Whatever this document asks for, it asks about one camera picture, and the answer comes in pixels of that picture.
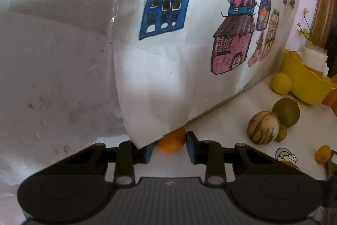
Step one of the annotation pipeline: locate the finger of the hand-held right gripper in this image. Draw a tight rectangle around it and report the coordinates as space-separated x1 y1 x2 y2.
325 151 337 181

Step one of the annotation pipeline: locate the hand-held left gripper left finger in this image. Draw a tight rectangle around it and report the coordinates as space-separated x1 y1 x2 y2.
62 140 155 187

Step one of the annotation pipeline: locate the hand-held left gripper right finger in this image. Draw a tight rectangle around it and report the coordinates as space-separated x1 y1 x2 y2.
186 131 280 187

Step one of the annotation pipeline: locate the small orange kumquat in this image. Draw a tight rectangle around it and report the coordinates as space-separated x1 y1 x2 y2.
316 145 332 164

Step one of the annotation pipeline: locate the orange tangerine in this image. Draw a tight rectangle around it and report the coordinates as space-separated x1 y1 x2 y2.
156 127 187 153

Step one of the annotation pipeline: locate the small green fruit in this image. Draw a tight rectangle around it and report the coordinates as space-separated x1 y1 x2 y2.
274 124 288 142

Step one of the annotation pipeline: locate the brown kiwi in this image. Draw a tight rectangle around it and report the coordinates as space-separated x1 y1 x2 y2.
272 98 301 128

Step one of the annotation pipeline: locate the striped pepino melon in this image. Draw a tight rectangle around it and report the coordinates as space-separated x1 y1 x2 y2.
247 111 280 146

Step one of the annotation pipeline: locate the white printed table cloth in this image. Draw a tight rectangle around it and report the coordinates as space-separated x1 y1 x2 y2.
150 75 337 182

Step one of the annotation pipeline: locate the yellow plastic bowl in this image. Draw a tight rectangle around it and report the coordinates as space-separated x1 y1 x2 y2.
283 47 337 106

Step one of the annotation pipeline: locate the yellow lemon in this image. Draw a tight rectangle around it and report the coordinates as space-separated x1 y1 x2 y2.
271 72 293 95

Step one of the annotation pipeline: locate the houses drawing paper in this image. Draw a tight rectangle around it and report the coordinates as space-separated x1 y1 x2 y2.
112 0 303 150

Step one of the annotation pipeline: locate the white jar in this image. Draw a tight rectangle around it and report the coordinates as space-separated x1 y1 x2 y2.
302 40 329 76

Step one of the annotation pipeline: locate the lemon in bowl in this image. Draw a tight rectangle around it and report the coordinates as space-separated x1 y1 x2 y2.
286 50 302 61

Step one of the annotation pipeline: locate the wooden frame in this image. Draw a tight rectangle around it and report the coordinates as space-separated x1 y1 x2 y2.
309 0 337 49

